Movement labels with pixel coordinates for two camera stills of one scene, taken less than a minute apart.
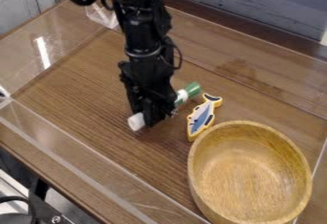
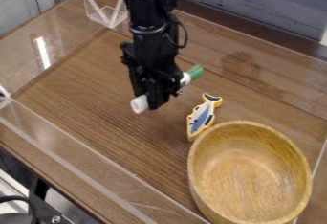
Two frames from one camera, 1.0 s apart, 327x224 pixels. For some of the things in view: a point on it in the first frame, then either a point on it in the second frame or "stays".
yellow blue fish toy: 202,117 stays
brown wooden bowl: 250,174 stays
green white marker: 137,119 to 194,74
